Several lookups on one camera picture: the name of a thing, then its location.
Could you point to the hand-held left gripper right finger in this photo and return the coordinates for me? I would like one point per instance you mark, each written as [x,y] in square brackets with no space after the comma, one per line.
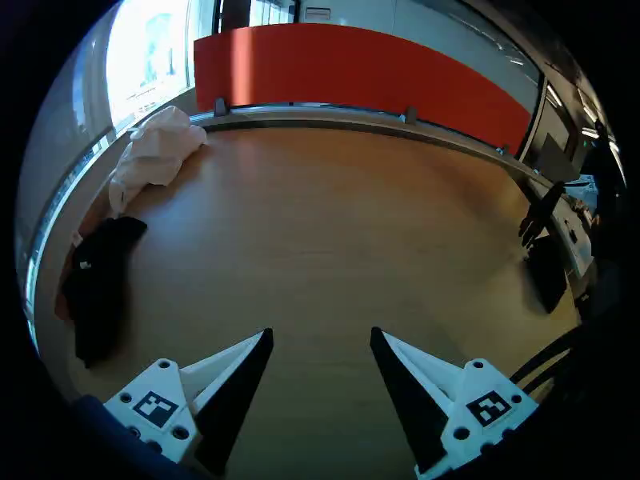
[480,405]

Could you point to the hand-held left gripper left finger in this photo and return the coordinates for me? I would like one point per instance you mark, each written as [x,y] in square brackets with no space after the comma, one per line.
[160,400]

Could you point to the heap of black towels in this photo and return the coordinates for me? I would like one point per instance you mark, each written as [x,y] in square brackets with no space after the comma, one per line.
[97,295]

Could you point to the stack of black towels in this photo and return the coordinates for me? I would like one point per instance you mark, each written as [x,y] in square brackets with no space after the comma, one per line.
[547,275]

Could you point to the heap of white towels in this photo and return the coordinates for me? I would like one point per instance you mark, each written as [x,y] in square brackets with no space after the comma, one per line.
[152,150]

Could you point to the red desk screen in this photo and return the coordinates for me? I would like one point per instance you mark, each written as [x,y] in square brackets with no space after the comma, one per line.
[350,70]

